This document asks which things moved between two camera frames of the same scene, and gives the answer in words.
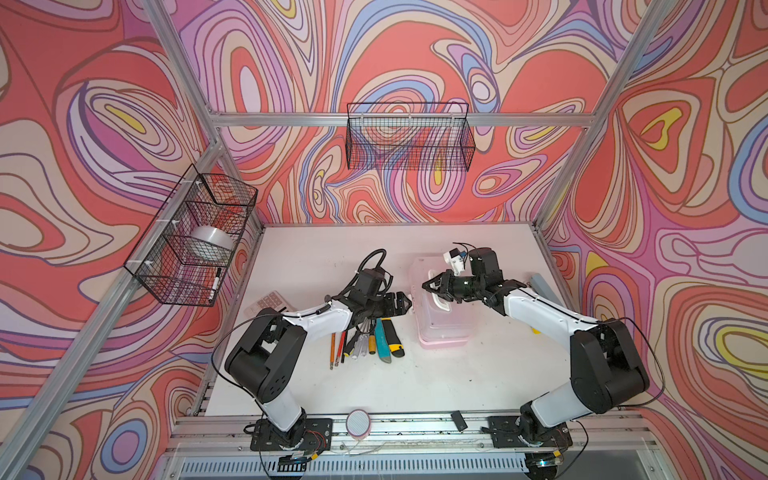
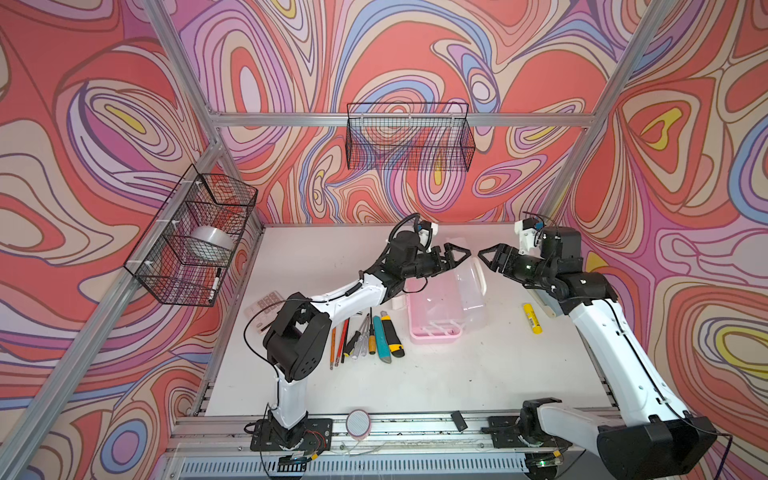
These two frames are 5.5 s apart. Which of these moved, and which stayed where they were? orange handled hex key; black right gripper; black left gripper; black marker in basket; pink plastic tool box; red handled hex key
Moved: black right gripper; black left gripper
Stayed: pink plastic tool box; black marker in basket; red handled hex key; orange handled hex key
